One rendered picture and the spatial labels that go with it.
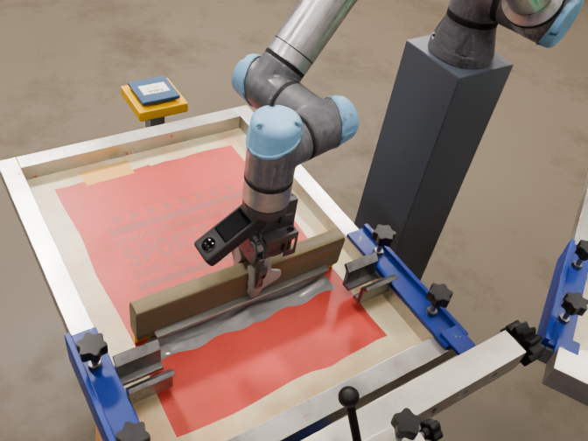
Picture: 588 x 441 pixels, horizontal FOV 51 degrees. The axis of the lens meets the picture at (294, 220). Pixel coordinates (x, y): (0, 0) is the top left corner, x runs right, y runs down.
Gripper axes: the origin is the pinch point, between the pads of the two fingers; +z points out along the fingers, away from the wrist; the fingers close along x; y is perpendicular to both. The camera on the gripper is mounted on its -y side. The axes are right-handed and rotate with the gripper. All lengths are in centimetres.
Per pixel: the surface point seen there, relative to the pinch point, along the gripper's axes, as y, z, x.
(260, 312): 1.7, 4.6, -3.8
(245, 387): -7.8, 4.9, -15.5
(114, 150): -6.3, 3.0, 47.6
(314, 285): 14.0, 4.4, -2.9
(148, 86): 11, 4, 70
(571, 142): 263, 102, 81
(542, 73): 308, 103, 141
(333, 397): 2.5, 1.5, -25.2
